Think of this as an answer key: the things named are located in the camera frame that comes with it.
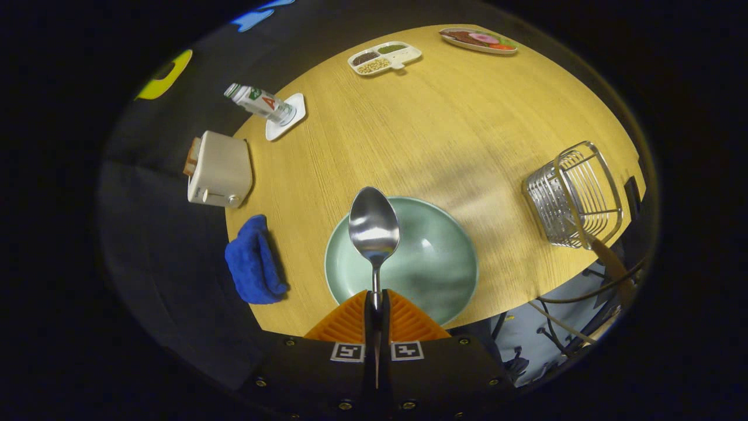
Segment metal wire basket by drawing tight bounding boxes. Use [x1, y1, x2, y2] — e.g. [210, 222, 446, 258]
[523, 140, 624, 250]

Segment blue cloth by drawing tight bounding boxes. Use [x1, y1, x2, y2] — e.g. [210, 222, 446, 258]
[224, 215, 289, 305]

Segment cream toaster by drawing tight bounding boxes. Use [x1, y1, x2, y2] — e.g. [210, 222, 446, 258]
[187, 130, 254, 208]

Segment white divided bean tray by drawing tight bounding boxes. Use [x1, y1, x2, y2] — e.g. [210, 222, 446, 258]
[348, 41, 423, 76]

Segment plate of toy food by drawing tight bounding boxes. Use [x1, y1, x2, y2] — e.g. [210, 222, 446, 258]
[439, 27, 518, 55]

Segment small white drink bottle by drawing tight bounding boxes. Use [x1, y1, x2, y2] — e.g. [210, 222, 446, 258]
[224, 82, 295, 126]

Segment white square coaster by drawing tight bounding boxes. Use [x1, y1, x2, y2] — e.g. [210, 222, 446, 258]
[265, 92, 307, 142]

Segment brown toast slices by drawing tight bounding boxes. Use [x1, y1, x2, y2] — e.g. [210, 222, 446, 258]
[183, 137, 202, 177]

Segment thick black cable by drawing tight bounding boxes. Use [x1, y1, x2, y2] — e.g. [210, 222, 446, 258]
[538, 257, 646, 305]

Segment metal spoon wooden handle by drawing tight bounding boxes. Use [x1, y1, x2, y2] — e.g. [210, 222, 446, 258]
[348, 187, 401, 313]

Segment light green plate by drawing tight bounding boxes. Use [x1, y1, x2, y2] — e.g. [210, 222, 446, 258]
[324, 196, 479, 327]

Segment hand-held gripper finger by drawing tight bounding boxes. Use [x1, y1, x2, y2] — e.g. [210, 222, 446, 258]
[234, 289, 378, 413]
[377, 289, 515, 413]

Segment black table clamp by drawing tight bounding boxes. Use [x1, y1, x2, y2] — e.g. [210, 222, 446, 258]
[623, 175, 643, 220]

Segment beige cable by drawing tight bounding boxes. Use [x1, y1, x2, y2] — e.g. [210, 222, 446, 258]
[529, 301, 597, 346]

